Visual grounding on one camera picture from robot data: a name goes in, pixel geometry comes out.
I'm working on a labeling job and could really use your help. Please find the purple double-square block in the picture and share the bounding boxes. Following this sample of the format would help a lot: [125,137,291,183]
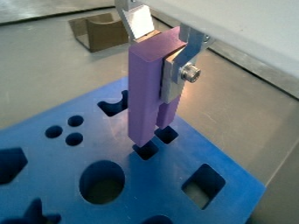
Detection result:
[127,26,184,147]

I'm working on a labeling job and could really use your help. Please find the blue foam shape board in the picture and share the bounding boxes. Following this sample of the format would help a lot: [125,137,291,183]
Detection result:
[0,79,266,224]

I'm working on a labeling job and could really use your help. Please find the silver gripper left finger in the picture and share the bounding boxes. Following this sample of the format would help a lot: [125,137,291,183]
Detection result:
[115,0,160,44]

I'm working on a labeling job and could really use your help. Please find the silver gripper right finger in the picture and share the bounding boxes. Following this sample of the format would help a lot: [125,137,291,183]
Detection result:
[160,24,215,103]

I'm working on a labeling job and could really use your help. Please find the black curved holder stand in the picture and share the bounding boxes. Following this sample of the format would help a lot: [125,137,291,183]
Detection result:
[69,13,128,53]

